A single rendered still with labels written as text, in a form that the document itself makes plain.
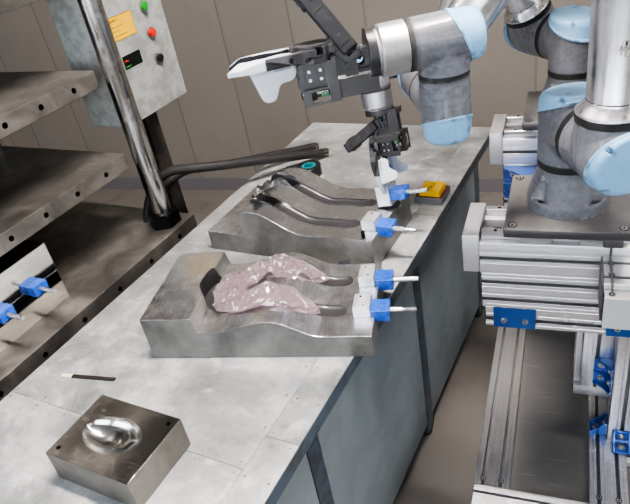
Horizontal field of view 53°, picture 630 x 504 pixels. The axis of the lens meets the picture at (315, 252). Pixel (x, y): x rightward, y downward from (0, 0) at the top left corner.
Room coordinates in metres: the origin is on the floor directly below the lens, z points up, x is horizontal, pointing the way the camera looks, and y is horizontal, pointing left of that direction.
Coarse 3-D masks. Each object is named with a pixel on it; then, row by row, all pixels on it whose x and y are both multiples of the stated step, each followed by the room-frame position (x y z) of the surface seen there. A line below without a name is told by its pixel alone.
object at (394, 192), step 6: (378, 186) 1.43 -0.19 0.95; (390, 186) 1.43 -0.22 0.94; (396, 186) 1.43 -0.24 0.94; (402, 186) 1.42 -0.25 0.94; (408, 186) 1.42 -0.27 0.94; (378, 192) 1.43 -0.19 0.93; (390, 192) 1.41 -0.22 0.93; (396, 192) 1.40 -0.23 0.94; (402, 192) 1.39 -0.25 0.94; (408, 192) 1.40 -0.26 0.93; (414, 192) 1.39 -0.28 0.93; (420, 192) 1.38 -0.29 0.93; (378, 198) 1.42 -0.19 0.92; (384, 198) 1.41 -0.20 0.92; (390, 198) 1.41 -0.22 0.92; (396, 198) 1.40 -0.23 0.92; (402, 198) 1.39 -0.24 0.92; (378, 204) 1.42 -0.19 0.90; (384, 204) 1.41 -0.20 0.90; (390, 204) 1.40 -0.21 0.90
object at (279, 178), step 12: (276, 180) 1.59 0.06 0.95; (288, 180) 1.61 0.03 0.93; (264, 192) 1.52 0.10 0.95; (312, 192) 1.57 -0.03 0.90; (276, 204) 1.51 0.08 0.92; (288, 204) 1.49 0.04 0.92; (336, 204) 1.50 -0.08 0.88; (348, 204) 1.49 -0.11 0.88; (360, 204) 1.48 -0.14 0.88; (372, 204) 1.46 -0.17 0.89; (300, 216) 1.46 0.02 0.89; (312, 216) 1.46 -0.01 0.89
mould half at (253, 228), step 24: (288, 168) 1.68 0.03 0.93; (288, 192) 1.54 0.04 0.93; (336, 192) 1.57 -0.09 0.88; (360, 192) 1.54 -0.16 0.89; (240, 216) 1.47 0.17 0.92; (264, 216) 1.44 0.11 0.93; (288, 216) 1.45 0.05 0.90; (336, 216) 1.43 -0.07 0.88; (360, 216) 1.40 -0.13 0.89; (384, 216) 1.38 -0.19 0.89; (408, 216) 1.47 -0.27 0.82; (216, 240) 1.53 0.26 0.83; (240, 240) 1.49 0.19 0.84; (264, 240) 1.44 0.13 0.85; (288, 240) 1.40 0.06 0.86; (312, 240) 1.36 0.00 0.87; (336, 240) 1.32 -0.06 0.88; (360, 240) 1.29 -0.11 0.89; (384, 240) 1.33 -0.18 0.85; (336, 264) 1.33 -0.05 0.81
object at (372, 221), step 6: (366, 216) 1.35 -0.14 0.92; (372, 216) 1.34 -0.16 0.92; (378, 216) 1.34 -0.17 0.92; (366, 222) 1.32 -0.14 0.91; (372, 222) 1.31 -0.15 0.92; (378, 222) 1.33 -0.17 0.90; (384, 222) 1.32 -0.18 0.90; (390, 222) 1.32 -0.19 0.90; (396, 222) 1.33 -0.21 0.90; (366, 228) 1.32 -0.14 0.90; (372, 228) 1.32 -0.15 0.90; (378, 228) 1.31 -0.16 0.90; (384, 228) 1.30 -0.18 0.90; (390, 228) 1.29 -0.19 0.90; (396, 228) 1.30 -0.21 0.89; (402, 228) 1.29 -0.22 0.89; (408, 228) 1.29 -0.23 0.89; (414, 228) 1.28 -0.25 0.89; (384, 234) 1.30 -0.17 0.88; (390, 234) 1.29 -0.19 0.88
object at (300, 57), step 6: (294, 54) 0.85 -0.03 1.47; (300, 54) 0.86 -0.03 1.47; (306, 54) 0.86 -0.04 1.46; (312, 54) 0.86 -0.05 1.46; (270, 60) 0.86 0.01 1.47; (276, 60) 0.86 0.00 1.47; (282, 60) 0.85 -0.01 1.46; (288, 60) 0.85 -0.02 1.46; (294, 60) 0.86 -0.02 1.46; (300, 60) 0.85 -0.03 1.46; (306, 60) 0.86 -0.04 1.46; (270, 66) 0.86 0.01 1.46; (276, 66) 0.86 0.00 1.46; (282, 66) 0.86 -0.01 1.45; (288, 66) 0.86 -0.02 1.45
